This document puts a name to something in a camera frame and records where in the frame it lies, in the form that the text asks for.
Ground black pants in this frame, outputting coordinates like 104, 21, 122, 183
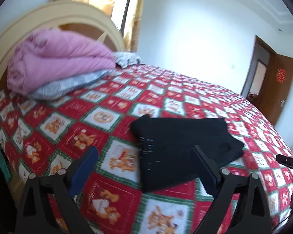
130, 115, 244, 193

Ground red patchwork bedspread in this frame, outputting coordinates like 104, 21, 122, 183
0, 65, 293, 233

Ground red door decoration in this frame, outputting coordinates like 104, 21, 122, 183
276, 68, 286, 83

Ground brown wooden door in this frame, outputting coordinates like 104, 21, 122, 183
257, 53, 293, 127

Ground grey patterned pillow under quilt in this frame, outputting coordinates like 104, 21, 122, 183
27, 70, 112, 100

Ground pink folded quilt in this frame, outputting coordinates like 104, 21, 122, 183
7, 28, 116, 95

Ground white patterned pillow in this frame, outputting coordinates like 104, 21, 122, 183
113, 52, 146, 69

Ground cream wooden headboard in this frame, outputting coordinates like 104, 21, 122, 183
0, 0, 125, 90

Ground window with frame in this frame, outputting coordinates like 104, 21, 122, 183
111, 0, 130, 35

